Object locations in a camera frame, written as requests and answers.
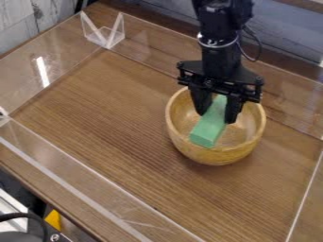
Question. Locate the yellow and black device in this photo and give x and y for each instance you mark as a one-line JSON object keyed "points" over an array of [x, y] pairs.
{"points": [[60, 229]]}

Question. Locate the clear acrylic corner bracket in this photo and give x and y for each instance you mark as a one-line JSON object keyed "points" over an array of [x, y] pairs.
{"points": [[104, 36]]}

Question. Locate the brown wooden bowl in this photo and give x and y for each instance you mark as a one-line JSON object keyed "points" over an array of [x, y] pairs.
{"points": [[239, 137]]}

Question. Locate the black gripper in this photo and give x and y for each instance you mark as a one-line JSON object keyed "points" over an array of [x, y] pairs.
{"points": [[219, 74]]}

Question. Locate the green rectangular block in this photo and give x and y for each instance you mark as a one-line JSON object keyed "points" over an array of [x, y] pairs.
{"points": [[209, 125]]}

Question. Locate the clear acrylic front wall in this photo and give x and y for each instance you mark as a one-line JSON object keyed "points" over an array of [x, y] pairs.
{"points": [[101, 207]]}

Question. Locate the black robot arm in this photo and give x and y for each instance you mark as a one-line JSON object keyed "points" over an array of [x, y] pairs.
{"points": [[221, 22]]}

